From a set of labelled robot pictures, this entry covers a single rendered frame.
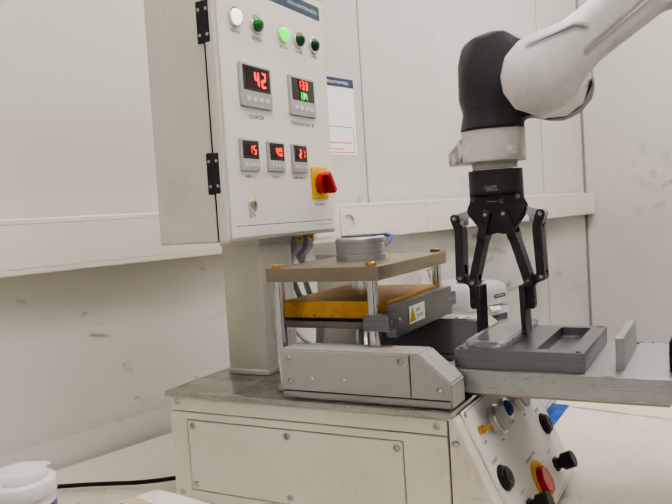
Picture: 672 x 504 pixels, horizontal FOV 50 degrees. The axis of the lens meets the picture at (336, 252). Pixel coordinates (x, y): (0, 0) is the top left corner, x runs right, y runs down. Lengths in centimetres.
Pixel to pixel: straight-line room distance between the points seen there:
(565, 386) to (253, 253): 52
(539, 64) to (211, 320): 100
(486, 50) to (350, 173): 105
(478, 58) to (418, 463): 54
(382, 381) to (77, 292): 71
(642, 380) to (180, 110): 72
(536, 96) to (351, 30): 125
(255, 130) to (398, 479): 55
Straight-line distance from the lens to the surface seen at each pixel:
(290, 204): 118
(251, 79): 112
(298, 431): 102
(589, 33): 92
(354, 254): 108
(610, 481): 122
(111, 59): 154
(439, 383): 92
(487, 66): 101
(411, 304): 103
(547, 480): 109
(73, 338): 145
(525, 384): 94
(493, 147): 100
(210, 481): 114
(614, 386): 92
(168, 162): 111
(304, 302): 105
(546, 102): 91
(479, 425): 97
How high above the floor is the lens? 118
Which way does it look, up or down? 3 degrees down
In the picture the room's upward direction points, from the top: 4 degrees counter-clockwise
